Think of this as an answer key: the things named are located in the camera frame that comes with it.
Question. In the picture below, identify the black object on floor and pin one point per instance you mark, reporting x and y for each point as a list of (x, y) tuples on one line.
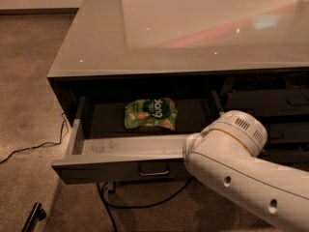
[(37, 214)]

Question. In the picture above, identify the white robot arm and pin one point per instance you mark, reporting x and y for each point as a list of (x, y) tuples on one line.
[(224, 157)]

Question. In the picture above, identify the grey drawer cabinet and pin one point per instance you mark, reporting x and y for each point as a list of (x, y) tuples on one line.
[(129, 50)]

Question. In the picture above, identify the green snack bag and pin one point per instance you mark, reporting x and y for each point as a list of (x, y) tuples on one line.
[(160, 112)]

